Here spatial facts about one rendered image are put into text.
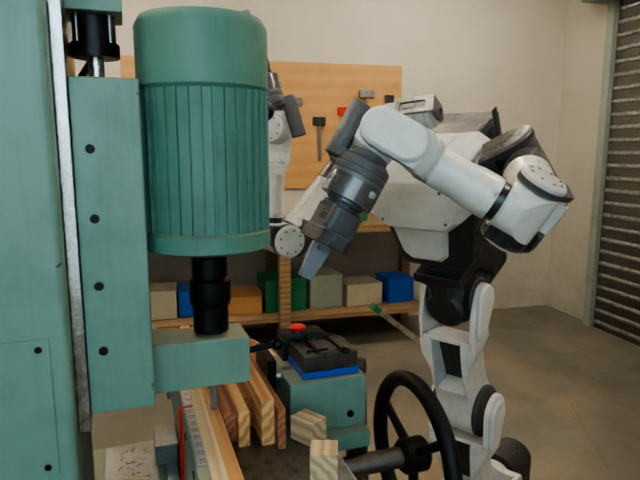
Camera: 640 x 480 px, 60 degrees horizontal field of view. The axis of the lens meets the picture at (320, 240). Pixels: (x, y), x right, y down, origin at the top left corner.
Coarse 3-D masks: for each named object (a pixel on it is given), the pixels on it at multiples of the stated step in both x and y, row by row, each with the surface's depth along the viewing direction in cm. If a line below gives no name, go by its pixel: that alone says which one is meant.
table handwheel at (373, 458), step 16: (384, 384) 103; (400, 384) 97; (416, 384) 92; (384, 400) 105; (432, 400) 88; (384, 416) 107; (432, 416) 87; (384, 432) 108; (400, 432) 100; (448, 432) 85; (384, 448) 107; (400, 448) 95; (416, 448) 94; (432, 448) 88; (448, 448) 84; (352, 464) 91; (368, 464) 92; (384, 464) 93; (400, 464) 94; (416, 464) 94; (448, 464) 84
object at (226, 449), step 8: (184, 328) 124; (208, 408) 86; (216, 416) 83; (216, 424) 81; (224, 424) 81; (216, 432) 78; (224, 432) 78; (216, 440) 76; (224, 440) 76; (224, 448) 74; (232, 448) 74; (224, 456) 72; (232, 456) 72; (224, 464) 70; (232, 464) 70; (232, 472) 69; (240, 472) 69
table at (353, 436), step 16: (176, 416) 98; (288, 416) 91; (288, 432) 86; (336, 432) 92; (352, 432) 92; (368, 432) 93; (240, 448) 82; (256, 448) 82; (272, 448) 82; (288, 448) 82; (304, 448) 82; (352, 448) 93; (240, 464) 78; (256, 464) 78; (272, 464) 78; (288, 464) 78; (304, 464) 78
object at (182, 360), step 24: (168, 336) 80; (192, 336) 80; (216, 336) 80; (240, 336) 80; (168, 360) 76; (192, 360) 78; (216, 360) 79; (240, 360) 80; (168, 384) 77; (192, 384) 78; (216, 384) 79
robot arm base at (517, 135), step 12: (516, 132) 111; (528, 132) 108; (492, 144) 114; (504, 144) 110; (516, 144) 107; (528, 144) 108; (480, 156) 112; (492, 156) 110; (504, 156) 110; (492, 168) 111
